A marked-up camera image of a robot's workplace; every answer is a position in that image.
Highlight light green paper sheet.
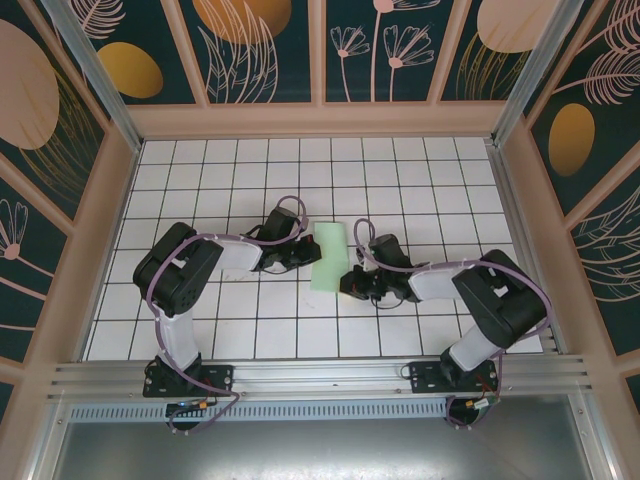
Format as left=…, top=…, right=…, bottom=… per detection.
left=308, top=221, right=349, bottom=294

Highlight grey sheet metal panel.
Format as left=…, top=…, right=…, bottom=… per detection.
left=29, top=419, right=621, bottom=480

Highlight small controller board with connector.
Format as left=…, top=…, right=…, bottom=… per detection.
left=164, top=399, right=214, bottom=417
left=449, top=396, right=502, bottom=419

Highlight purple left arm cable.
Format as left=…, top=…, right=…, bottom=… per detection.
left=148, top=195, right=308, bottom=435

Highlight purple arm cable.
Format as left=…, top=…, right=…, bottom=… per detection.
left=148, top=195, right=308, bottom=435
left=353, top=217, right=555, bottom=431

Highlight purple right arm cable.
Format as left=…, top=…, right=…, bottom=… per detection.
left=353, top=217, right=555, bottom=431

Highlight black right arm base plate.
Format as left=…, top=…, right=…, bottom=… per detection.
left=408, top=359, right=502, bottom=397

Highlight long aluminium mounting rail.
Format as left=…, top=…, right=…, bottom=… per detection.
left=47, top=354, right=594, bottom=407

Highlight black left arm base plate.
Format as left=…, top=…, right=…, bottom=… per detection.
left=142, top=364, right=236, bottom=399

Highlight slotted grey cable duct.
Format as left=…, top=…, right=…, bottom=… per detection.
left=67, top=398, right=501, bottom=422

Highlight aluminium table side rail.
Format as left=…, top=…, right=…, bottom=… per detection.
left=487, top=139, right=565, bottom=354

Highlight aluminium corner post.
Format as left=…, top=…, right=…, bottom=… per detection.
left=489, top=0, right=584, bottom=147
left=39, top=0, right=147, bottom=154

